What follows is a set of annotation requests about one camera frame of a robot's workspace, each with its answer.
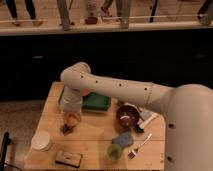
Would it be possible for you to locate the white marker tool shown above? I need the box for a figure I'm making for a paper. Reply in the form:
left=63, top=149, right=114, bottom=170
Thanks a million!
left=136, top=113, right=158, bottom=131

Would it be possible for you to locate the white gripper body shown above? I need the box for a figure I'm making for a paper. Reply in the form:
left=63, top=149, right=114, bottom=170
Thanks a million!
left=59, top=87, right=83, bottom=113

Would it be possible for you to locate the black stand at left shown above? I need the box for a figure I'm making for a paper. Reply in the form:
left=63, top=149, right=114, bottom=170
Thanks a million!
left=0, top=132, right=11, bottom=171

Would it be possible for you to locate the white paper cup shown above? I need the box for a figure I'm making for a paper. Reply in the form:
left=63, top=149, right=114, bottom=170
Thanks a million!
left=31, top=131, right=52, bottom=151

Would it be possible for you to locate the green plastic cup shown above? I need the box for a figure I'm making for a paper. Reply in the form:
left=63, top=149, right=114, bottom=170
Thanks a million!
left=107, top=144, right=122, bottom=161

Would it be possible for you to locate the blue cloth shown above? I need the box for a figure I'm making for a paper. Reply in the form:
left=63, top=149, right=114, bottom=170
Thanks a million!
left=112, top=131, right=134, bottom=148

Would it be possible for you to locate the green plastic tray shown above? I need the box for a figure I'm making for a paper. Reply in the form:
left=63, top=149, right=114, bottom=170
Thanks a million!
left=81, top=92, right=111, bottom=111

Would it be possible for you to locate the orange red apple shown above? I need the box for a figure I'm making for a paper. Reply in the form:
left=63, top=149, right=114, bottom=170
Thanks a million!
left=66, top=112, right=80, bottom=126

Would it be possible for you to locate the silver fork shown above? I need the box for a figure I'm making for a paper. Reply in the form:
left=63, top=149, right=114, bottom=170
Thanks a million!
left=128, top=133, right=152, bottom=159

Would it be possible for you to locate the black rectangular sponge block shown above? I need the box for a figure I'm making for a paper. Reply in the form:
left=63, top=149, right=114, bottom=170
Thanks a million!
left=55, top=150, right=82, bottom=168

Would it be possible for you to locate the dark brown bowl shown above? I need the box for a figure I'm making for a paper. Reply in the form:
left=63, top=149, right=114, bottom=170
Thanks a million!
left=116, top=105, right=140, bottom=128

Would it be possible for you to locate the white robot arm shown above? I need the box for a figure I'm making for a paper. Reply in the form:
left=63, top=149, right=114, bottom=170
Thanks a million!
left=60, top=62, right=213, bottom=171

